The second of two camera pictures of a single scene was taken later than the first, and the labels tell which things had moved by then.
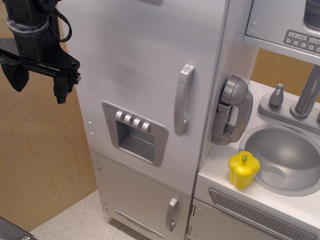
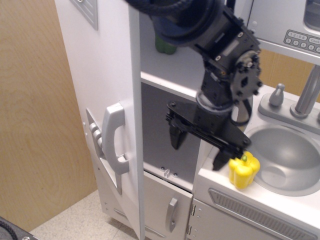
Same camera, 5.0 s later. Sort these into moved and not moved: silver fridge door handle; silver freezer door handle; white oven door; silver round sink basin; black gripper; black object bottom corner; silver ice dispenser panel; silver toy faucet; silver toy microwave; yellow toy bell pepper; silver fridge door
Moved: silver fridge door; silver ice dispenser panel; silver fridge door handle; black gripper
Not moved: silver toy microwave; white oven door; black object bottom corner; silver toy faucet; silver freezer door handle; yellow toy bell pepper; silver round sink basin
